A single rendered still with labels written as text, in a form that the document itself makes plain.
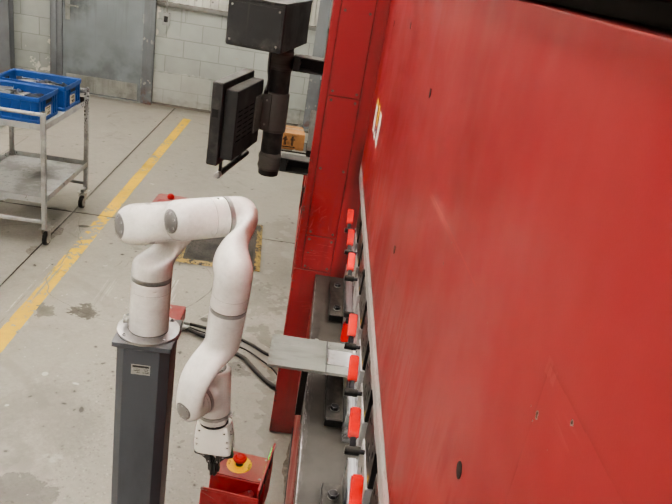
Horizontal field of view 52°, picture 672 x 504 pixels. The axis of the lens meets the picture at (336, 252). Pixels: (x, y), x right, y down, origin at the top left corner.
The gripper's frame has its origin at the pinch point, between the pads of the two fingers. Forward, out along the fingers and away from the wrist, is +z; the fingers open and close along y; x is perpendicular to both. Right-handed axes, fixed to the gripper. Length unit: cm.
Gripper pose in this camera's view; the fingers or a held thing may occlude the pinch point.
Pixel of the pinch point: (213, 466)
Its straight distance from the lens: 197.1
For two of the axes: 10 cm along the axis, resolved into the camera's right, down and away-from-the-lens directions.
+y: -9.9, -1.2, 1.0
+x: -1.4, 3.8, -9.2
